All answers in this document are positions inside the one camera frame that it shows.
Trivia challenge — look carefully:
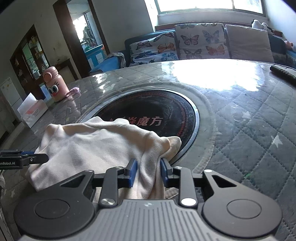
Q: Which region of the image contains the window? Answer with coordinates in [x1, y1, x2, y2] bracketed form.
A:
[145, 0, 271, 16]

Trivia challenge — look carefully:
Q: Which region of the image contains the cream white garment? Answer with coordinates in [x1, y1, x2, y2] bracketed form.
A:
[27, 116, 182, 200]

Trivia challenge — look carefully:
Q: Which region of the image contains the white refrigerator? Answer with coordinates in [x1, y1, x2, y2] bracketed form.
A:
[0, 77, 23, 122]

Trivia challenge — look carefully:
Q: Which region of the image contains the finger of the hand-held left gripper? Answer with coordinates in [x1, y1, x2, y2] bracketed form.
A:
[0, 150, 36, 157]

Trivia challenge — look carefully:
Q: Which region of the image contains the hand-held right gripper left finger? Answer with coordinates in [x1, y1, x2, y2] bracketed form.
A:
[60, 159, 138, 208]

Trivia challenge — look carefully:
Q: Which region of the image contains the small pink cloth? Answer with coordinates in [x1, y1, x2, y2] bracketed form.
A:
[65, 87, 81, 97]

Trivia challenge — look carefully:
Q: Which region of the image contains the round black induction cooktop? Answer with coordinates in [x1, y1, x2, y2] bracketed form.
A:
[76, 87, 200, 161]

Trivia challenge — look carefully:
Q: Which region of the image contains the square butterfly print cushion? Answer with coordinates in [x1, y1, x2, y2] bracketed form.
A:
[174, 23, 232, 61]

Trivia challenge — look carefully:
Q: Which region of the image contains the white plush toy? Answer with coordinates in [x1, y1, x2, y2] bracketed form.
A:
[251, 19, 274, 35]

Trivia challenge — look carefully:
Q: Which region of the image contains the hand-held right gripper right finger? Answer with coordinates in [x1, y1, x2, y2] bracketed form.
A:
[160, 158, 237, 207]

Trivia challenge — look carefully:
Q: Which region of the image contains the dark wooden display cabinet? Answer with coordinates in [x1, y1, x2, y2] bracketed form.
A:
[10, 24, 50, 100]

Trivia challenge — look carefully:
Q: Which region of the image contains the grey patterned blanket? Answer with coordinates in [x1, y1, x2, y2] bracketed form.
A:
[105, 52, 126, 69]

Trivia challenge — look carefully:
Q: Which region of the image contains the pink cartoon face bottle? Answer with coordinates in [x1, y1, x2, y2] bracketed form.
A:
[43, 66, 69, 103]

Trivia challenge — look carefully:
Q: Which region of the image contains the white tissue box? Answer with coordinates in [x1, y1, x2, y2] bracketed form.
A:
[18, 92, 49, 128]

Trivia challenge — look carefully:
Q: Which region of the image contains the long butterfly print cushion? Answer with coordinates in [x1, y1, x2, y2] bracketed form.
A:
[129, 32, 179, 67]

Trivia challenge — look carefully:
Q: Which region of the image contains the blue cabinet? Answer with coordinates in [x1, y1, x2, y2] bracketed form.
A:
[84, 44, 109, 69]

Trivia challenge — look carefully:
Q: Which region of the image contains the plain beige cushion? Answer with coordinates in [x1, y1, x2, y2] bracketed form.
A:
[225, 24, 275, 63]

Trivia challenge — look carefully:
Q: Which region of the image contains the black remote control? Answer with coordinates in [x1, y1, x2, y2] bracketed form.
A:
[270, 65, 296, 85]

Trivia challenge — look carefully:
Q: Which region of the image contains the dark blue sofa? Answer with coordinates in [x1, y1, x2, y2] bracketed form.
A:
[90, 23, 296, 75]

